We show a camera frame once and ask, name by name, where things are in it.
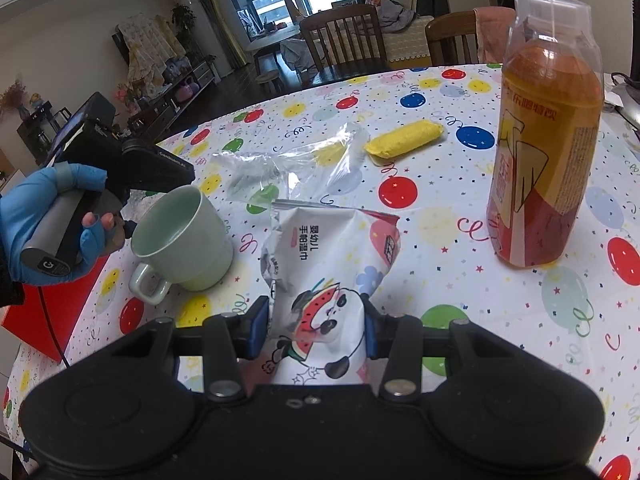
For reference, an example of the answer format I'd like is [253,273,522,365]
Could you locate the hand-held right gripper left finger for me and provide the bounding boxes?
[117,296,273,404]

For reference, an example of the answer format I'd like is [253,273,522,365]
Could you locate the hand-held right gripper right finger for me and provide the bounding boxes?
[360,294,507,402]

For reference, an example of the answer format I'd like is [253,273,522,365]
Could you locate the panda print wet wipes packet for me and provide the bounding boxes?
[260,199,402,387]

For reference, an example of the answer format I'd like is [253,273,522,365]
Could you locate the red cardboard box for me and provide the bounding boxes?
[0,254,112,364]

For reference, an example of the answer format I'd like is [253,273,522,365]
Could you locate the person's left hand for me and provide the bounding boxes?
[0,162,117,287]

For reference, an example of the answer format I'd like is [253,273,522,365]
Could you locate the pink flowers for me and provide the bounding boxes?
[113,84,142,112]

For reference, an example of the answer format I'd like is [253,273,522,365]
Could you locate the dark TV cabinet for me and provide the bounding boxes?
[115,57,221,129]

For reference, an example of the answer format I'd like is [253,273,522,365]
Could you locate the pale green mug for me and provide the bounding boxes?
[128,184,235,306]

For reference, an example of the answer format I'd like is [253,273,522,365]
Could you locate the floral cloth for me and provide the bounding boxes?
[119,12,187,87]

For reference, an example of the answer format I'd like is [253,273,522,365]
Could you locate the balloon print tablecloth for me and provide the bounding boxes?
[0,62,640,480]

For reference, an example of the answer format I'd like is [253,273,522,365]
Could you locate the green potted plant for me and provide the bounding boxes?
[171,4,197,37]

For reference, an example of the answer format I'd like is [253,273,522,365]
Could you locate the clear plastic bag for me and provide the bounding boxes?
[210,122,372,207]

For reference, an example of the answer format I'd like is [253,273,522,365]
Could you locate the grey curtain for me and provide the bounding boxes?
[210,0,251,69]

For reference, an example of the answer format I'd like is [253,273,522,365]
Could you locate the small wooden stool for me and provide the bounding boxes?
[255,72,282,95]

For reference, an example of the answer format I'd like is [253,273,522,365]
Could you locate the yellow sponge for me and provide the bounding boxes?
[363,118,445,161]

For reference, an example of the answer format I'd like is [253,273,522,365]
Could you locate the wooden coffee table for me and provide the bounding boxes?
[246,24,307,77]

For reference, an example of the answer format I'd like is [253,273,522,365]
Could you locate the white bundle bag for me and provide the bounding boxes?
[279,37,321,77]

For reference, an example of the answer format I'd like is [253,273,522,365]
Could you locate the amber tea bottle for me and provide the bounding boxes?
[486,0,606,269]

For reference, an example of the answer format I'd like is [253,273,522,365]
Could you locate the wooden dining chair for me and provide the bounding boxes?
[299,3,392,86]
[425,10,501,67]

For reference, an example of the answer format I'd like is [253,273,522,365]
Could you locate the cream lace sofa cover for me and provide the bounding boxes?
[385,15,435,67]

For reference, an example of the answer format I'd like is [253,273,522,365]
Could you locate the purple clothing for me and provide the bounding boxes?
[377,0,418,31]

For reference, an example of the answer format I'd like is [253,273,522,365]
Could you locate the pink towel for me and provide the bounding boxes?
[472,6,517,64]

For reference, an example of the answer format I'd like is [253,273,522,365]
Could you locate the black cable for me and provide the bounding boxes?
[36,284,68,365]

